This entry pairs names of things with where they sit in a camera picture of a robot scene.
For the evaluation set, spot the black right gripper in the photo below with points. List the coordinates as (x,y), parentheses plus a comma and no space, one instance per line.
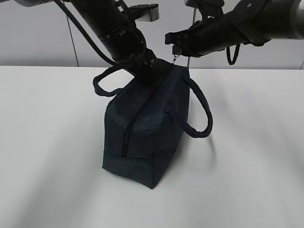
(202,38)

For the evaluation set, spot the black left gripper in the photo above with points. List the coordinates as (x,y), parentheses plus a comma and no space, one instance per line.
(127,47)

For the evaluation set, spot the navy blue lunch bag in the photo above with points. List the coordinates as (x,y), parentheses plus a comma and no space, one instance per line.
(144,124)

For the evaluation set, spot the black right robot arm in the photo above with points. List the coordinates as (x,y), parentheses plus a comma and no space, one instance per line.
(251,22)

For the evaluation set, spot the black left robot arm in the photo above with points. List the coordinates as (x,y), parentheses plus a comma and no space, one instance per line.
(95,12)

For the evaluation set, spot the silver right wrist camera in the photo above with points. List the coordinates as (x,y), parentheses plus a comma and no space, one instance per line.
(207,8)

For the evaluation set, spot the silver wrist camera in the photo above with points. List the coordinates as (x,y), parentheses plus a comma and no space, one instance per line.
(207,8)
(143,12)

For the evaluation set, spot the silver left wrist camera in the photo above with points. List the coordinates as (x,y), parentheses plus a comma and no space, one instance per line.
(143,12)

